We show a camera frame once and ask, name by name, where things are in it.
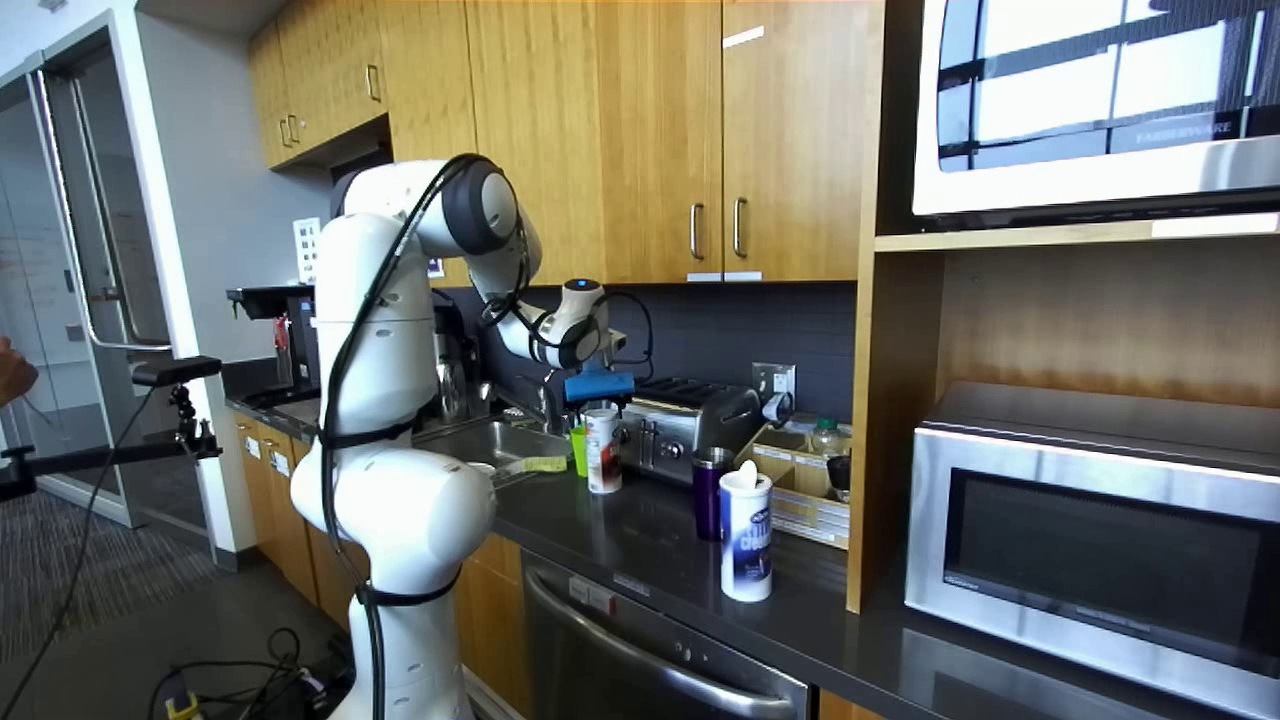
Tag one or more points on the wooden upper cabinets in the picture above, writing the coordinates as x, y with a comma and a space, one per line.
601, 134

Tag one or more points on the black microwave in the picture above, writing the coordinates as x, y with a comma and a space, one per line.
1094, 562

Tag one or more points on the green plastic cup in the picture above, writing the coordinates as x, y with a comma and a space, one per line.
578, 449

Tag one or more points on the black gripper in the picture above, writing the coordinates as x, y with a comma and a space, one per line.
523, 363

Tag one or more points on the white and red can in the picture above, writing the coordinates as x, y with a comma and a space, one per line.
604, 454

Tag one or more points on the stainless steel dishwasher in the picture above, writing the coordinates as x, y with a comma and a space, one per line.
626, 654

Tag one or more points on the large shelf microwave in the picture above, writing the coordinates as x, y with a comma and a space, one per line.
1094, 106

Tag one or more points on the wall power outlet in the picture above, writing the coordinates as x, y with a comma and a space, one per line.
777, 391

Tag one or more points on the stainless steel toaster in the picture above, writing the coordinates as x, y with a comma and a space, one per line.
681, 425

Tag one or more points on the black camera stand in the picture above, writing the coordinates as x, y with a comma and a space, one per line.
173, 374

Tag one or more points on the stainless steel sink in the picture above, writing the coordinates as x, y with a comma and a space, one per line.
513, 441

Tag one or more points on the white wipes canister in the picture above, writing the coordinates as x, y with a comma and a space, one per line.
745, 533

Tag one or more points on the purple steel tumbler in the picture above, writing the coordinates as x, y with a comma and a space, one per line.
705, 503

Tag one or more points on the white wall sign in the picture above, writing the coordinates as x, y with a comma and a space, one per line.
309, 248

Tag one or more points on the yellow sponge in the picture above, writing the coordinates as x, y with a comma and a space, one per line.
542, 464

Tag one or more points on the wooden lower cabinet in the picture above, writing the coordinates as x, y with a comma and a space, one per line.
274, 513
491, 627

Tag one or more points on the wooden compartment box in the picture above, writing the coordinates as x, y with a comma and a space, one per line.
801, 464

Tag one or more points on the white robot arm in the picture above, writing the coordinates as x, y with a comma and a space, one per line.
402, 506

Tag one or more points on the black coffee machine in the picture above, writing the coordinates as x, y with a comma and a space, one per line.
283, 340

